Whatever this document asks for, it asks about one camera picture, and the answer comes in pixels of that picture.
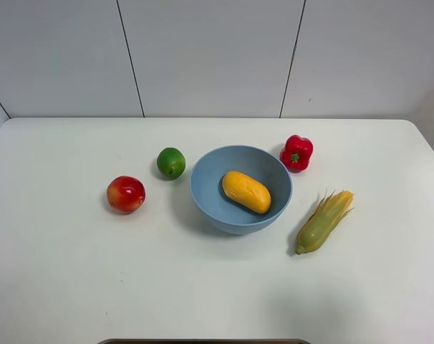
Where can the yellow mango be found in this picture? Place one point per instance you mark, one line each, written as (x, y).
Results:
(246, 191)

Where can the red bell pepper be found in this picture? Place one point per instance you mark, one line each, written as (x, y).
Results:
(296, 153)

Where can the blue plastic bowl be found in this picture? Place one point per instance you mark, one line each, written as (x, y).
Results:
(206, 185)

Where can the corn cob with husk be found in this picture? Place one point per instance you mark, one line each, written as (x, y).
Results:
(329, 212)

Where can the green lime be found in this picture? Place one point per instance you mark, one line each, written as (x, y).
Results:
(171, 163)

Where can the red apple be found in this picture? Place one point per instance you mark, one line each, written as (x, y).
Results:
(125, 194)

